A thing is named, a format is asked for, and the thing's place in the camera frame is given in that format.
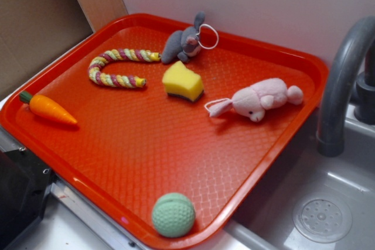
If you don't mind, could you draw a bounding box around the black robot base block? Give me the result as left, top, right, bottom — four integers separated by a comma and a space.
1, 149, 53, 249

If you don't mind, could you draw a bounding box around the orange toy carrot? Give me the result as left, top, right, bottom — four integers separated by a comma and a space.
19, 91, 78, 125

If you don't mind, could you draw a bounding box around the orange plastic tray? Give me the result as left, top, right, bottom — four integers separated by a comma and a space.
1, 14, 328, 249

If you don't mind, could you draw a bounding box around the yellow sponge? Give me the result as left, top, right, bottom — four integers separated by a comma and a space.
162, 61, 204, 102

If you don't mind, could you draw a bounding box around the grey plush bunny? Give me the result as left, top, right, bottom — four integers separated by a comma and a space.
161, 11, 219, 64

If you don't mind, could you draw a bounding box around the pink plush bunny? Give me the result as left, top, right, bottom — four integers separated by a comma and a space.
204, 78, 304, 122

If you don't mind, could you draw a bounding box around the green dimpled ball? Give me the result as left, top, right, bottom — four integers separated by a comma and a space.
152, 193, 196, 238

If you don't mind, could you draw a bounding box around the grey toy sink basin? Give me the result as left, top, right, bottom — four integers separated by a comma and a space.
225, 109, 375, 250

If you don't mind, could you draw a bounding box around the brown cardboard panel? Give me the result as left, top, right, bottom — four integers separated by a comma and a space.
1, 0, 127, 98

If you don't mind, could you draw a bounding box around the grey toy faucet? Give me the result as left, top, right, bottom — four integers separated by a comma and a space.
316, 16, 374, 157

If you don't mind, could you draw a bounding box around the multicolour braided rope toy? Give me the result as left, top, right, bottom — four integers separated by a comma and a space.
88, 49, 161, 89

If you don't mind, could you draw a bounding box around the dark grey faucet handle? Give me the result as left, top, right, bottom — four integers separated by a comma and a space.
354, 43, 374, 125

